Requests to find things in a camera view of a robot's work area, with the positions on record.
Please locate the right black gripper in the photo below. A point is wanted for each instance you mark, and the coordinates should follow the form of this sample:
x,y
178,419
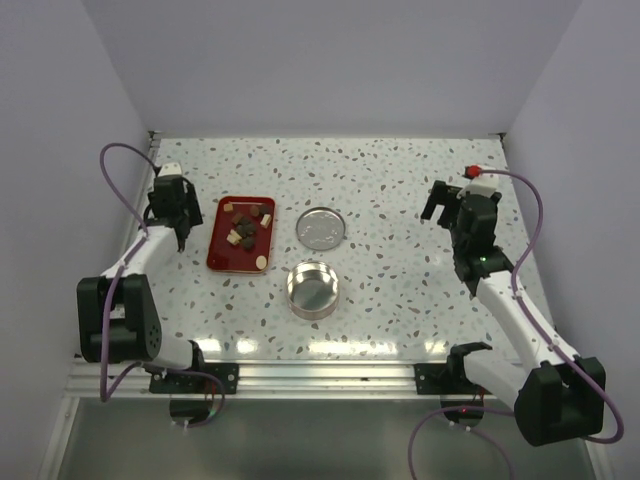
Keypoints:
x,y
441,195

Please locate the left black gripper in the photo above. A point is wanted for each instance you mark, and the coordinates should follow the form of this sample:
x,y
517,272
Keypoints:
x,y
194,216

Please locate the dark brown chocolate piece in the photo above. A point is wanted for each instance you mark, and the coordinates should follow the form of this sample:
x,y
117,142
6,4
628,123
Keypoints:
x,y
248,243

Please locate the metal serving tongs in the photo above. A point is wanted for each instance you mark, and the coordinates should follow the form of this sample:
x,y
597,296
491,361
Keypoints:
x,y
182,233

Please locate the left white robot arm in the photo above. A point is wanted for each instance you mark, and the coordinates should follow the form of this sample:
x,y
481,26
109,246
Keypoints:
x,y
118,318

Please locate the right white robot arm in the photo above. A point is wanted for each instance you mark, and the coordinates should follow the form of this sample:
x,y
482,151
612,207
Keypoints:
x,y
553,392

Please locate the round cream chocolate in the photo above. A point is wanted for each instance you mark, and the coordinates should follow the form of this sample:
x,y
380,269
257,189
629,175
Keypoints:
x,y
260,261

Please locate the red rectangular tray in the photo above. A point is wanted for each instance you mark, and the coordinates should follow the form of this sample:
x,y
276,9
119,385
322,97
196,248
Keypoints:
x,y
224,257

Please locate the round silver tin lid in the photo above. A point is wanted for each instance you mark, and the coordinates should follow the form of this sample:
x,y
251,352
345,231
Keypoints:
x,y
320,229

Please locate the round silver tin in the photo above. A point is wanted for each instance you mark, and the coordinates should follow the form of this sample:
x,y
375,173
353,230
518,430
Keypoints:
x,y
312,290

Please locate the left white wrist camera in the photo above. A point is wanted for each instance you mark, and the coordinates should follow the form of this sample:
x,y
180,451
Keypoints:
x,y
170,169

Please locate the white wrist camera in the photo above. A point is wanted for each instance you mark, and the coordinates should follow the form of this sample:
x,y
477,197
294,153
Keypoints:
x,y
170,169
482,181

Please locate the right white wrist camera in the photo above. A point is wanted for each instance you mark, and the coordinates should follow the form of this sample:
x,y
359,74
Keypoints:
x,y
482,181

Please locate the right black base bracket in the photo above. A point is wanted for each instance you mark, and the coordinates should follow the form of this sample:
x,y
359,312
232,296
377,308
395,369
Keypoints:
x,y
448,378

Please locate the black base bracket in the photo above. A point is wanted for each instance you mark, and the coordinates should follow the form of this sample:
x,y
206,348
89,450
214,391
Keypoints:
x,y
448,378
218,378

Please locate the left black base bracket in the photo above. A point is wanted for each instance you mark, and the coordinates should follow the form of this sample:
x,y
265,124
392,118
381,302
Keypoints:
x,y
218,378

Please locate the aluminium front rail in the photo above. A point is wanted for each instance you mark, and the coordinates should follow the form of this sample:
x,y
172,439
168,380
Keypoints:
x,y
277,380

